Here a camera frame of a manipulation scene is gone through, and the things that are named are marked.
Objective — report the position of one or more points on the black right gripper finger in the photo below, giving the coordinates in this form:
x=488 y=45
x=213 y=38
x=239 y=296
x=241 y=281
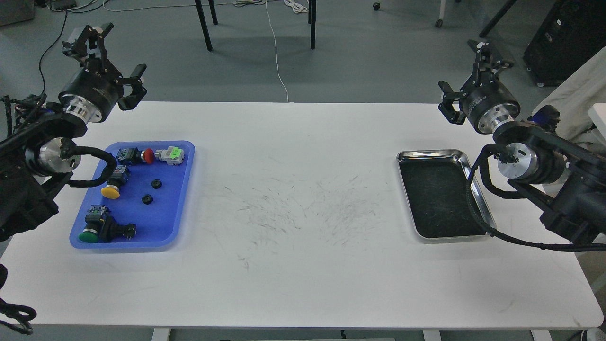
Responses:
x=449 y=96
x=488 y=64

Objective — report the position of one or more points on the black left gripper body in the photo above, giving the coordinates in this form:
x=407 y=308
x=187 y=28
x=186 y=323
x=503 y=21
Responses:
x=95 y=93

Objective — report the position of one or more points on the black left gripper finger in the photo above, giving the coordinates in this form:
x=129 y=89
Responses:
x=86 y=45
x=135 y=82

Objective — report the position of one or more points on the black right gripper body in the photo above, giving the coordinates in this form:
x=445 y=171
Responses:
x=488 y=104

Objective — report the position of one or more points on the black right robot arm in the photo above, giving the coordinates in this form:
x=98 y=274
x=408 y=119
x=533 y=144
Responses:
x=527 y=159

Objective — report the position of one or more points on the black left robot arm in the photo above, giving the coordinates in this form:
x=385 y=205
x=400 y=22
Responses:
x=39 y=157

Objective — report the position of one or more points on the silver metal tray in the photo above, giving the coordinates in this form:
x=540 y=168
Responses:
x=441 y=202

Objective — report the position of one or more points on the blue plastic tray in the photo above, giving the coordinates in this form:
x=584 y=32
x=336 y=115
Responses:
x=157 y=223

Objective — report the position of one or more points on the black equipment case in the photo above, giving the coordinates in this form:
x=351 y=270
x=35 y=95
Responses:
x=572 y=33

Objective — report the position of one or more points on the beige fabric cover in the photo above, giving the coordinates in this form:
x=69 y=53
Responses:
x=574 y=97

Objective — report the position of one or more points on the red push button switch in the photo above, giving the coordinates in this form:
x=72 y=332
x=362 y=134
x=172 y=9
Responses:
x=134 y=156

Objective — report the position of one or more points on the green and white switch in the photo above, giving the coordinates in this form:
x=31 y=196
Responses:
x=172 y=155

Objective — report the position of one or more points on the yellow push button switch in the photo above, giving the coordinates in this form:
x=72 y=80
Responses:
x=119 y=177

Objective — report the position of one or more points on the green push button switch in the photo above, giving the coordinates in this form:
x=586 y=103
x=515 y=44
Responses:
x=96 y=227

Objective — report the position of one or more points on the black switch block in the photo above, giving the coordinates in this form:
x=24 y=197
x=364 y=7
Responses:
x=118 y=230

